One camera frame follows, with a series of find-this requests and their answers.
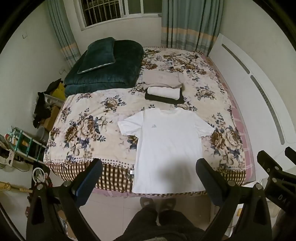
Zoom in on bamboo broom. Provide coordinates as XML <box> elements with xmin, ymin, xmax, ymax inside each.
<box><xmin>0</xmin><ymin>182</ymin><xmax>33</xmax><ymax>194</ymax></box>

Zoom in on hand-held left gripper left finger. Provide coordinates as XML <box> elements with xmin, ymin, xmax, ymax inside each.
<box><xmin>26</xmin><ymin>158</ymin><xmax>103</xmax><ymax>241</ymax></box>

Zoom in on small white round fan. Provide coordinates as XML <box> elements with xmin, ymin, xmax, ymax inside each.
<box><xmin>32</xmin><ymin>167</ymin><xmax>50</xmax><ymax>184</ymax></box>

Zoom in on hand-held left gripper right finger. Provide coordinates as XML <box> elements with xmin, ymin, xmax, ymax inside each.
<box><xmin>195</xmin><ymin>158</ymin><xmax>272</xmax><ymax>241</ymax></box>

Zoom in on white t-shirt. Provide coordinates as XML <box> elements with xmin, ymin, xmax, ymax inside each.
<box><xmin>117</xmin><ymin>107</ymin><xmax>215</xmax><ymax>194</ymax></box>

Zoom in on cardboard box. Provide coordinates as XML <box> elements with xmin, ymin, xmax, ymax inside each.
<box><xmin>43</xmin><ymin>106</ymin><xmax>62</xmax><ymax>131</ymax></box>

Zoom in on dark green folded quilt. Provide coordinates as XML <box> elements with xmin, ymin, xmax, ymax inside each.
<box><xmin>63</xmin><ymin>40</ymin><xmax>144</xmax><ymax>98</ymax></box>

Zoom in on green storage rack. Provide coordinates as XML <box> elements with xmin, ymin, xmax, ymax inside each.
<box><xmin>6</xmin><ymin>126</ymin><xmax>46</xmax><ymax>163</ymax></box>

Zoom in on person's left leg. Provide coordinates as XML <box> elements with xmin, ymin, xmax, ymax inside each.
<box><xmin>117</xmin><ymin>206</ymin><xmax>160</xmax><ymax>241</ymax></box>

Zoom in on floral bed sheet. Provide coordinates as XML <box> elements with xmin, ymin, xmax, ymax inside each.
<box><xmin>43</xmin><ymin>46</ymin><xmax>255</xmax><ymax>198</ymax></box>

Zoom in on white bed headboard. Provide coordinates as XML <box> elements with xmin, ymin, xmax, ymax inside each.
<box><xmin>208</xmin><ymin>33</ymin><xmax>296</xmax><ymax>160</ymax></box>

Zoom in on wide grey-green curtain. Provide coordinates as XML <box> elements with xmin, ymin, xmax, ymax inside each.
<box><xmin>161</xmin><ymin>0</ymin><xmax>224</xmax><ymax>56</ymax></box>

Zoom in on black hanging clothes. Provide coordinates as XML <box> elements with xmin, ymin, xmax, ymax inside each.
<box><xmin>33</xmin><ymin>91</ymin><xmax>51</xmax><ymax>129</ymax></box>

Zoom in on white rolled towel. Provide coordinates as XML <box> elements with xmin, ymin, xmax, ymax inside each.
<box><xmin>147</xmin><ymin>87</ymin><xmax>181</xmax><ymax>100</ymax></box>

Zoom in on person's right leg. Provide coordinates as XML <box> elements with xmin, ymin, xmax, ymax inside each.
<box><xmin>159</xmin><ymin>209</ymin><xmax>207</xmax><ymax>241</ymax></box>

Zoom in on barred window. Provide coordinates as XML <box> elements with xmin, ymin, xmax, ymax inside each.
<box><xmin>79</xmin><ymin>0</ymin><xmax>162</xmax><ymax>31</ymax></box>

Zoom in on grey waste bin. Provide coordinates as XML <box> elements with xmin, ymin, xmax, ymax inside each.
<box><xmin>36</xmin><ymin>126</ymin><xmax>50</xmax><ymax>143</ymax></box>

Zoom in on pink checked under sheet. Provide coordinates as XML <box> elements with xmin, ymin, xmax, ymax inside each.
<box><xmin>201</xmin><ymin>54</ymin><xmax>255</xmax><ymax>186</ymax></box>

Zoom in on dark green pillow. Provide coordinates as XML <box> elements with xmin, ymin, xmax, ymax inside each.
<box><xmin>77</xmin><ymin>37</ymin><xmax>116</xmax><ymax>75</ymax></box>

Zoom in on black folded garment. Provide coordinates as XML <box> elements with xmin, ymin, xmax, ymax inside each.
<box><xmin>145</xmin><ymin>91</ymin><xmax>185</xmax><ymax>104</ymax></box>

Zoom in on grey furry slipper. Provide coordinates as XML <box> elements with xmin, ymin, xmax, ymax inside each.
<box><xmin>159</xmin><ymin>198</ymin><xmax>176</xmax><ymax>211</ymax></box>
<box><xmin>140</xmin><ymin>197</ymin><xmax>158</xmax><ymax>209</ymax></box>

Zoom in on narrow grey-green curtain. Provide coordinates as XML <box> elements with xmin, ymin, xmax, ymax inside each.
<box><xmin>46</xmin><ymin>0</ymin><xmax>80</xmax><ymax>69</ymax></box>

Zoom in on white plastic rack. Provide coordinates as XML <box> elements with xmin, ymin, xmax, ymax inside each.
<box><xmin>44</xmin><ymin>94</ymin><xmax>66</xmax><ymax>109</ymax></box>

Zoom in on person's leg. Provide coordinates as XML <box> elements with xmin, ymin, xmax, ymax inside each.
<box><xmin>117</xmin><ymin>206</ymin><xmax>160</xmax><ymax>241</ymax></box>
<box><xmin>159</xmin><ymin>209</ymin><xmax>207</xmax><ymax>241</ymax></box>

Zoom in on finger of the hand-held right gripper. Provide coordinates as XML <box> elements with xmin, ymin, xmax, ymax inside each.
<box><xmin>285</xmin><ymin>146</ymin><xmax>296</xmax><ymax>163</ymax></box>
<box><xmin>257</xmin><ymin>150</ymin><xmax>296</xmax><ymax>184</ymax></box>

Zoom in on beige folded clothes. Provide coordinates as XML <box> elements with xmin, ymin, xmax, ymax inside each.
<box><xmin>142</xmin><ymin>70</ymin><xmax>184</xmax><ymax>90</ymax></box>

